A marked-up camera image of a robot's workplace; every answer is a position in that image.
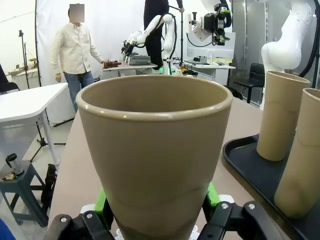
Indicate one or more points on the grey background desk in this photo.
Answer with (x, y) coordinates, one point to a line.
(130, 67)

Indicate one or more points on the white rounded table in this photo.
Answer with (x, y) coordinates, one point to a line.
(25, 102)

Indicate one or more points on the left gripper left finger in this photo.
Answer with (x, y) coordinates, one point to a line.
(100, 205)

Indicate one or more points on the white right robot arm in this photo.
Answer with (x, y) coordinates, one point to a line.
(282, 52)

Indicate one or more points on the black bag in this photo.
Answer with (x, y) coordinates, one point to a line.
(50, 180)

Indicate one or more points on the person in black clothes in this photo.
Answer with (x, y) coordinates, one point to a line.
(153, 53)

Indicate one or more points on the person in blue shirt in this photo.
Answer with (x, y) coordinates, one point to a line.
(3, 231)

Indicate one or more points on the person in cream shirt, jeans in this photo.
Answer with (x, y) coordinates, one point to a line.
(72, 55)

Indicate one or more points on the black chair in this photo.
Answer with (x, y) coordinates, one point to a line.
(256, 72)
(6, 86)

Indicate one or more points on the brown object on desk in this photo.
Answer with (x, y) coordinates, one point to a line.
(111, 64)

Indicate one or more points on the grey stacked trays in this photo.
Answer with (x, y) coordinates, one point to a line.
(138, 60)

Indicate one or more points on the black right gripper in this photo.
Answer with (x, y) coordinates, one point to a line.
(209, 22)

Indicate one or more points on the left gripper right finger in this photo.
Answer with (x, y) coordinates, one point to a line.
(213, 197)

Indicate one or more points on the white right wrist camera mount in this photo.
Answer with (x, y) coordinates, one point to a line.
(197, 25)

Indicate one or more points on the blue-grey stool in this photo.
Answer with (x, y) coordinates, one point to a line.
(22, 180)

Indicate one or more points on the black plastic tray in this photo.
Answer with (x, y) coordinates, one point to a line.
(257, 175)

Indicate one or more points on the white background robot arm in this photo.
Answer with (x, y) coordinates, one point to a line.
(168, 42)

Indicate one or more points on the thin black tripod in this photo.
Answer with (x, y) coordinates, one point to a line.
(24, 62)

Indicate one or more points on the black stand legs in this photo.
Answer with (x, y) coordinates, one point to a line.
(42, 142)

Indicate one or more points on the steel thermos flask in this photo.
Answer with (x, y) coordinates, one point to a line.
(17, 166)

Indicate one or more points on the tall tan cup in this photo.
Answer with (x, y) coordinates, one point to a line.
(277, 120)
(155, 150)
(300, 162)

